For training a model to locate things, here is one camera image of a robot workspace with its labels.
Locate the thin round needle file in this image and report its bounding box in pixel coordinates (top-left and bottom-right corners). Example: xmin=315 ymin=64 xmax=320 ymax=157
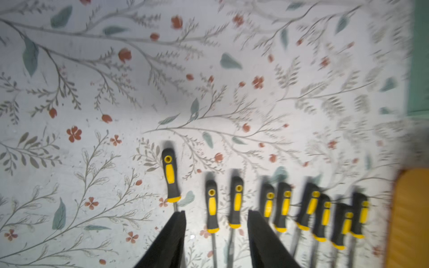
xmin=347 ymin=192 xmax=370 ymax=268

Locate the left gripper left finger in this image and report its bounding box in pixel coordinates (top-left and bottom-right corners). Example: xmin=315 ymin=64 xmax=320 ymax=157
xmin=134 ymin=211 xmax=187 ymax=268

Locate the yellow plastic storage tray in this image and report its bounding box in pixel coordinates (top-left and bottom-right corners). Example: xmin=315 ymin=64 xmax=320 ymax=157
xmin=385 ymin=169 xmax=429 ymax=268

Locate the black yellow file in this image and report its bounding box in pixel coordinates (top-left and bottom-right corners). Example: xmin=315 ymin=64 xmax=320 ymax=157
xmin=309 ymin=193 xmax=331 ymax=268
xmin=273 ymin=182 xmax=292 ymax=236
xmin=205 ymin=179 xmax=220 ymax=268
xmin=227 ymin=176 xmax=244 ymax=268
xmin=290 ymin=182 xmax=321 ymax=258
xmin=162 ymin=148 xmax=181 ymax=212
xmin=259 ymin=183 xmax=275 ymax=223
xmin=330 ymin=203 xmax=353 ymax=268

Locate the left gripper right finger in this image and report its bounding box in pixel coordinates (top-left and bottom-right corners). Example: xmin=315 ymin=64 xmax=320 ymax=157
xmin=248 ymin=210 xmax=300 ymax=268

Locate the green desktop file organizer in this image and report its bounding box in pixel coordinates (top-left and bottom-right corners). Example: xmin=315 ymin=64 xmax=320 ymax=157
xmin=407 ymin=0 xmax=429 ymax=119

